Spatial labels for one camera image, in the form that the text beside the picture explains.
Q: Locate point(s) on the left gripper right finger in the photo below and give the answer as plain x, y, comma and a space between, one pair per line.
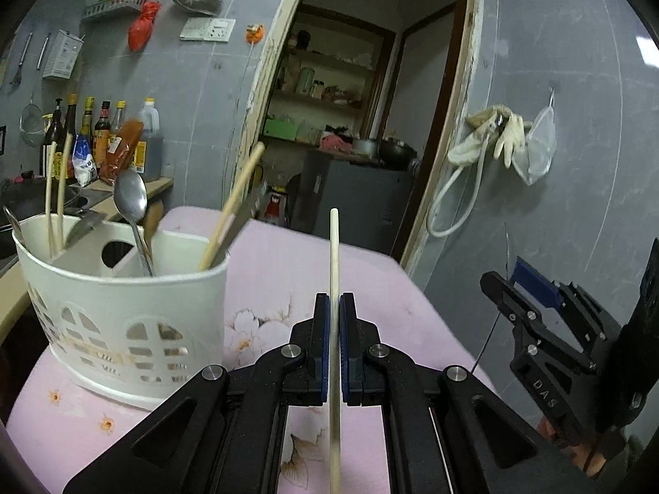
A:
445, 431

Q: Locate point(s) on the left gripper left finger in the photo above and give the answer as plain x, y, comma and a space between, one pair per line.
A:
222, 431

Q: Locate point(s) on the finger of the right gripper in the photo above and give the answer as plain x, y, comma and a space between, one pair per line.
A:
523, 314
534, 283

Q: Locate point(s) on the wooden chopstick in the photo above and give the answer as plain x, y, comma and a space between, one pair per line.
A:
230, 207
51, 149
62, 179
334, 364

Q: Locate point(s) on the large steel spoon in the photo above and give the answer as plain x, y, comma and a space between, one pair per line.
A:
130, 199

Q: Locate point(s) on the small steel spoon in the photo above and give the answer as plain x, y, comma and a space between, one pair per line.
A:
15, 224

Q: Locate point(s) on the right hand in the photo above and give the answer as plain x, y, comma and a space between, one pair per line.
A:
607, 472

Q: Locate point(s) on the hanging mesh bag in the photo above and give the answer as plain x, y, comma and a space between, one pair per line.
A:
534, 159

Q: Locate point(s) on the white plastic utensil basket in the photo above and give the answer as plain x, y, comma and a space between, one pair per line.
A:
122, 335

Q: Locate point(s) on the white rubber gloves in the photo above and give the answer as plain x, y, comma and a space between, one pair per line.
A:
497, 126

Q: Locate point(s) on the grey cabinet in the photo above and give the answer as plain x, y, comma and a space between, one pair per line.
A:
371, 201

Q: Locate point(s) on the white salt bag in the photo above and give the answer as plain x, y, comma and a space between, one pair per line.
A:
83, 161

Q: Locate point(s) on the orange spice bag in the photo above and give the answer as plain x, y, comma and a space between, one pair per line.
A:
120, 150

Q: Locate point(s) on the black wok with lid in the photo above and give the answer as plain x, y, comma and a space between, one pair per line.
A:
28, 198

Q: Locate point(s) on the large dark oil jug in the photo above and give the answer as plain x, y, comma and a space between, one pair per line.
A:
147, 159

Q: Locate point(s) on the dark soy sauce bottle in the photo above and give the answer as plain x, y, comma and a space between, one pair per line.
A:
51, 135

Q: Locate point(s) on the hanging mesh strainer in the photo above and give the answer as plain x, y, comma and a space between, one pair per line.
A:
31, 125

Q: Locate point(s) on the white hanging box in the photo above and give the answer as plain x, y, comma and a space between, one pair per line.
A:
62, 56

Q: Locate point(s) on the red hanging bag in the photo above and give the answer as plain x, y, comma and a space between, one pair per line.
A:
141, 29

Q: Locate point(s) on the white wall switch panel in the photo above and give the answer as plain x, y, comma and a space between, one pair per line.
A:
207, 29

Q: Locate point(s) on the grey wall shelf rack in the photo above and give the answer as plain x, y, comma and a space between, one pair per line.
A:
110, 8

